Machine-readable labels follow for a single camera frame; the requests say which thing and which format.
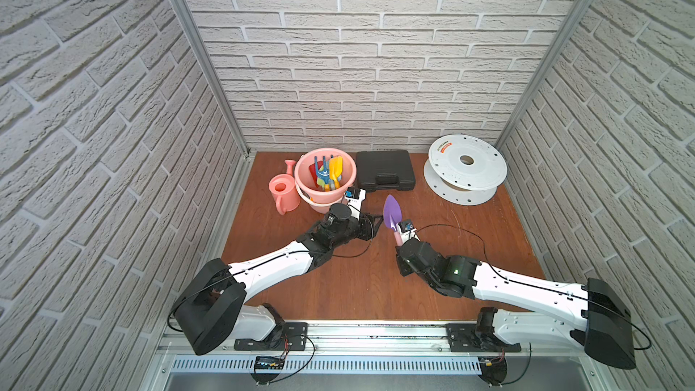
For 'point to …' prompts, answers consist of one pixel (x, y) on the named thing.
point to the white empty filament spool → (463, 169)
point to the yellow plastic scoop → (336, 168)
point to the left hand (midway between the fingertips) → (371, 207)
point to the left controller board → (266, 362)
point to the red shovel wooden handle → (312, 171)
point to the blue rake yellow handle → (325, 173)
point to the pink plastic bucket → (319, 200)
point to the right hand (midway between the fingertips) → (402, 248)
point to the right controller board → (494, 370)
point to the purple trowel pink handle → (393, 216)
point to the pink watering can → (283, 189)
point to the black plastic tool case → (385, 169)
